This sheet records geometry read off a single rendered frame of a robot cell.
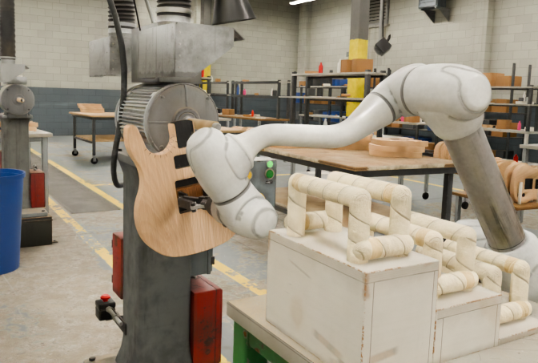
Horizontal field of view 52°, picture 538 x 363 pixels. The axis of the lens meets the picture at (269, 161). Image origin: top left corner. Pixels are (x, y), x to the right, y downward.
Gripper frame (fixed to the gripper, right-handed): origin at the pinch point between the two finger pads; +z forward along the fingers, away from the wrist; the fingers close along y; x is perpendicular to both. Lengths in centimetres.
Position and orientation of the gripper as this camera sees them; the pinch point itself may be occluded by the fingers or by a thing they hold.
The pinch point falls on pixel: (193, 194)
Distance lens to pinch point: 163.8
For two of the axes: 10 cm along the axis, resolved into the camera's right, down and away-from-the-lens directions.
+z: -5.2, -1.1, 8.4
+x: -1.1, -9.7, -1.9
